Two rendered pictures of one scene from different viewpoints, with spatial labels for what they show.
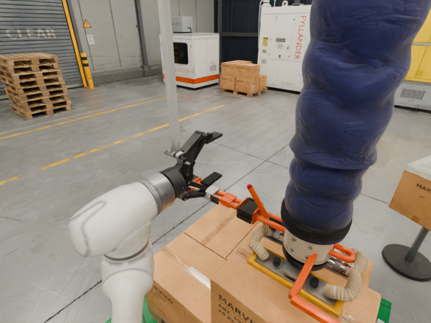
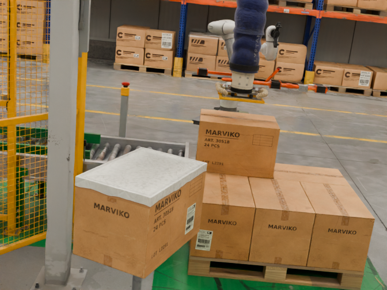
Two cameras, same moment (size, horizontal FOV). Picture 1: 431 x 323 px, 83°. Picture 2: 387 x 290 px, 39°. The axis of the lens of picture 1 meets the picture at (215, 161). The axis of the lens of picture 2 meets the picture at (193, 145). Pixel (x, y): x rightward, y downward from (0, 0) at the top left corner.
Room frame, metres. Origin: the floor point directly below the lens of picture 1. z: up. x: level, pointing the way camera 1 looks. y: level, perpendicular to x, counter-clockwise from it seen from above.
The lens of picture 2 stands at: (3.62, -3.22, 1.93)
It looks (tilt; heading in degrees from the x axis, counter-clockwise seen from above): 17 degrees down; 140
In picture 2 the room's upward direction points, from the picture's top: 6 degrees clockwise
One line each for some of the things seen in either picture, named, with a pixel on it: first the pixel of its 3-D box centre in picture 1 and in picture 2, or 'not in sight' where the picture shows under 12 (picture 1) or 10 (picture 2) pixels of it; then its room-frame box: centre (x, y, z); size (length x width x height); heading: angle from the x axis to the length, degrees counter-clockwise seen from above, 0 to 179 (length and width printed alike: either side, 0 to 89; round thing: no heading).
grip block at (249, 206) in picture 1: (249, 209); (274, 84); (0.81, -0.15, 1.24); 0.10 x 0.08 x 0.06; 142
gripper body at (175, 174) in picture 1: (177, 179); (275, 33); (0.52, 0.09, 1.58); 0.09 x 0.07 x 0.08; 142
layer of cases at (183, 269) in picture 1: (255, 283); (271, 208); (1.08, -0.28, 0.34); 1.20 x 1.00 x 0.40; 52
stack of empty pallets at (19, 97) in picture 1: (33, 83); not in sight; (6.28, 4.55, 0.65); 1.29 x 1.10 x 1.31; 50
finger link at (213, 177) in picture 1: (211, 179); not in sight; (0.62, 0.01, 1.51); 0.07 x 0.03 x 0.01; 142
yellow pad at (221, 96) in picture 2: not in sight; (241, 96); (0.73, -0.40, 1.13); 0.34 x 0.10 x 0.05; 52
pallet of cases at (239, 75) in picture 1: (244, 77); not in sight; (8.21, -0.93, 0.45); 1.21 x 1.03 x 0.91; 50
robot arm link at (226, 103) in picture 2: not in sight; (230, 94); (0.07, 0.10, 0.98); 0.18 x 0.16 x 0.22; 105
